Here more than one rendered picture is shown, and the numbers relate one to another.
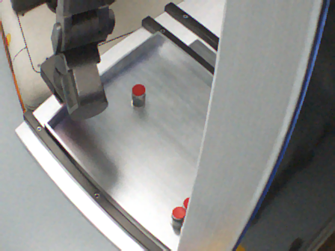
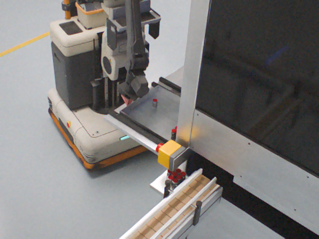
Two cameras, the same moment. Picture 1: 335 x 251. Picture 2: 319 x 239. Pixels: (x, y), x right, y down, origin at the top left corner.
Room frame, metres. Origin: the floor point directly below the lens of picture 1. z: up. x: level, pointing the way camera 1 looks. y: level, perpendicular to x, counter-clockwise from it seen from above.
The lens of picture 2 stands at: (-1.00, 0.11, 2.20)
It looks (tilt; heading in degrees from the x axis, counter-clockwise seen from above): 41 degrees down; 357
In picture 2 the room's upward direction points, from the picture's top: 4 degrees clockwise
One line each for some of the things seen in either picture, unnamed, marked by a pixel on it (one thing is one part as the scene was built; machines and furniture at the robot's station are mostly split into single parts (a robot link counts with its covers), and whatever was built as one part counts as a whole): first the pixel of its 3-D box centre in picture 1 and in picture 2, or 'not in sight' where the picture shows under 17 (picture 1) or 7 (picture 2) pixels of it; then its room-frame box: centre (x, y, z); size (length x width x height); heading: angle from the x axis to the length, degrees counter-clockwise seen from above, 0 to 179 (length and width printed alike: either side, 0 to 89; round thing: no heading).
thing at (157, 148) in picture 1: (174, 149); (169, 117); (0.51, -0.01, 0.90); 0.34 x 0.26 x 0.04; 50
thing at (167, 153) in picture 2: not in sight; (171, 155); (0.19, -0.01, 0.99); 0.08 x 0.07 x 0.07; 49
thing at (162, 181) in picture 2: not in sight; (174, 185); (0.15, -0.03, 0.87); 0.14 x 0.13 x 0.02; 49
